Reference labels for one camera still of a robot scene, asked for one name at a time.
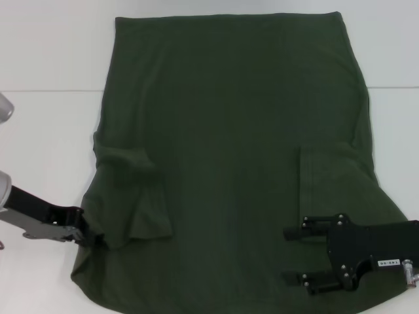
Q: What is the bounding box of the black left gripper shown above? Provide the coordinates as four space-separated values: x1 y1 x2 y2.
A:
5 184 106 249

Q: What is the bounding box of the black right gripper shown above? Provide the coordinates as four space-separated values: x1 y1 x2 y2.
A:
282 213 419 298

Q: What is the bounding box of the silver right wrist connector plug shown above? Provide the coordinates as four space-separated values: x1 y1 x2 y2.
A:
401 258 418 286

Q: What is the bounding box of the dark green t-shirt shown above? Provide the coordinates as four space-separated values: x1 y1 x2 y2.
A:
70 11 410 314

